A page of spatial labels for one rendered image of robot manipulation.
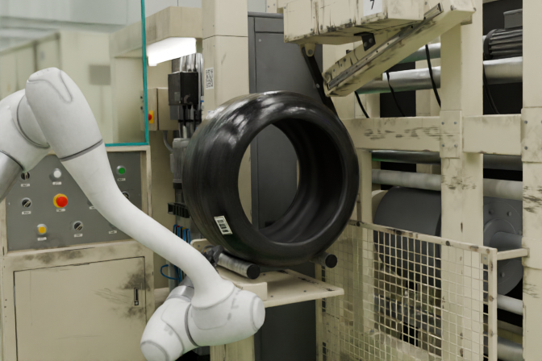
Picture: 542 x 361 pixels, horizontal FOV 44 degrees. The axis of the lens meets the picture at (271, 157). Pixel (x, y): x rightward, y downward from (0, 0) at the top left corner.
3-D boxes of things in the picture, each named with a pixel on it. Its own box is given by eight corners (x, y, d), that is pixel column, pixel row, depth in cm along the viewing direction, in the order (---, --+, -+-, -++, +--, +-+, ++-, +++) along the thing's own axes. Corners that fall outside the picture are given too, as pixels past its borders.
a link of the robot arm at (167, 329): (170, 334, 165) (216, 325, 160) (144, 378, 152) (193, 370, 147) (152, 298, 162) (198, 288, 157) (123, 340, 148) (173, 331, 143)
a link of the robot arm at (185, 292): (173, 331, 165) (182, 317, 170) (203, 323, 161) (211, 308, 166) (155, 302, 162) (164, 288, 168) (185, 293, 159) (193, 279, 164)
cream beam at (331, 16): (281, 43, 243) (281, 2, 242) (339, 46, 254) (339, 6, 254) (386, 18, 189) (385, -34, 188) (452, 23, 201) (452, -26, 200)
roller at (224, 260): (202, 260, 230) (202, 247, 230) (214, 259, 232) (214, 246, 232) (247, 280, 199) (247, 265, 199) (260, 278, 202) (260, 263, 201)
